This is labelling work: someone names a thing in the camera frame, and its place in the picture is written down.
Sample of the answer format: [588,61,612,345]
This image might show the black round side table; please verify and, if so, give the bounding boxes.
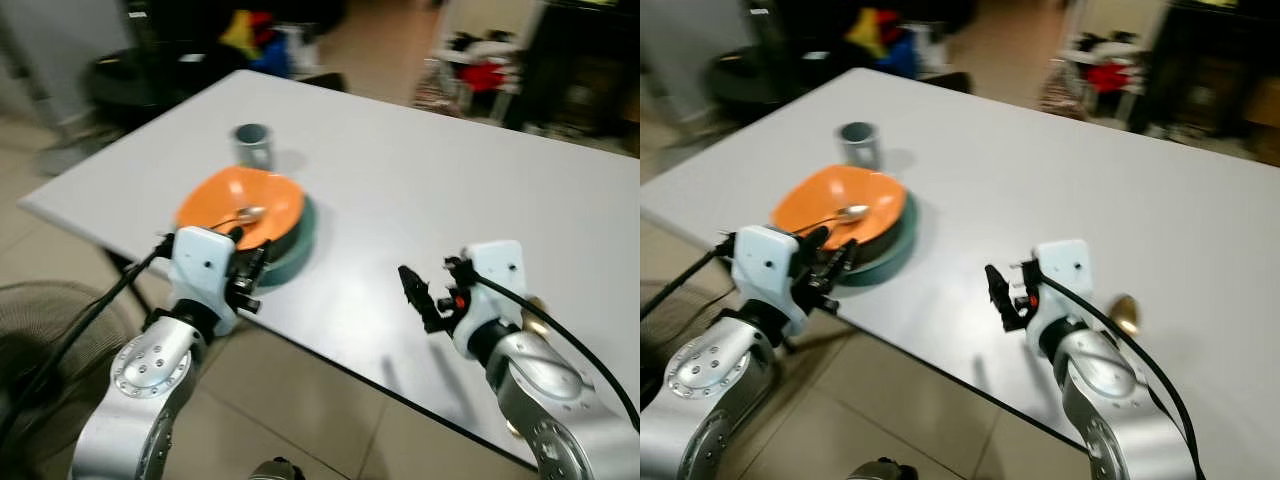
[704,44,803,108]
[84,44,203,113]

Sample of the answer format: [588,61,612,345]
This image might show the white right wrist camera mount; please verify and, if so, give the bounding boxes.
[452,240,529,359]
[1025,240,1094,353]

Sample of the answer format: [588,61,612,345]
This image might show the blue bag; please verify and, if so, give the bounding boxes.
[880,35,922,79]
[250,40,297,79]

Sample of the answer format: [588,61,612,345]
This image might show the yellow cloth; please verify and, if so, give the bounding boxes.
[220,10,263,61]
[845,8,887,59]

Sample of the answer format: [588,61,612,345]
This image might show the long-handled metal spoon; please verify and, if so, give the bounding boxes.
[205,205,269,233]
[800,204,872,237]

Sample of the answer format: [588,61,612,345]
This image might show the orange bowl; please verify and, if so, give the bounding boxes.
[770,165,907,249]
[175,167,306,251]

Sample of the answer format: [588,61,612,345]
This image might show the patterned fabric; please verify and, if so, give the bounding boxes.
[1038,70,1082,117]
[414,60,462,112]

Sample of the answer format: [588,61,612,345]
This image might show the gold spoon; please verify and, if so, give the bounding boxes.
[1109,293,1142,337]
[505,294,550,437]

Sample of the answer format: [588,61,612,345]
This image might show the black floor fan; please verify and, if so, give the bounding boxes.
[0,280,151,480]

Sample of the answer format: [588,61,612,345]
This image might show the white clothes rack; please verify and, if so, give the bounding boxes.
[1060,30,1153,122]
[440,30,523,117]

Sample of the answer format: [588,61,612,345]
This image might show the green plate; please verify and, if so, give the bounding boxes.
[182,195,319,291]
[800,190,919,289]

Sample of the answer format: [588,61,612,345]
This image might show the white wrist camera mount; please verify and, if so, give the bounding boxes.
[1025,240,1094,353]
[730,225,807,337]
[452,240,529,359]
[168,226,242,337]

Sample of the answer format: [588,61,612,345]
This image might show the grey mug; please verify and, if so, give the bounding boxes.
[838,121,883,170]
[232,123,276,172]

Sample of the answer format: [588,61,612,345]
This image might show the black shelving unit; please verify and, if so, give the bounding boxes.
[1130,0,1280,167]
[505,0,641,153]

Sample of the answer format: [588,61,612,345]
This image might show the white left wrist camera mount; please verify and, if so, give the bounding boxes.
[730,225,807,337]
[168,226,242,337]

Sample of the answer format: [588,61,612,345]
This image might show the red garment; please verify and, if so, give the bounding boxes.
[462,62,507,94]
[1088,62,1132,94]

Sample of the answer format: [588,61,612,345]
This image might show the white plastic bag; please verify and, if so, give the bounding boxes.
[280,25,322,77]
[905,22,947,77]

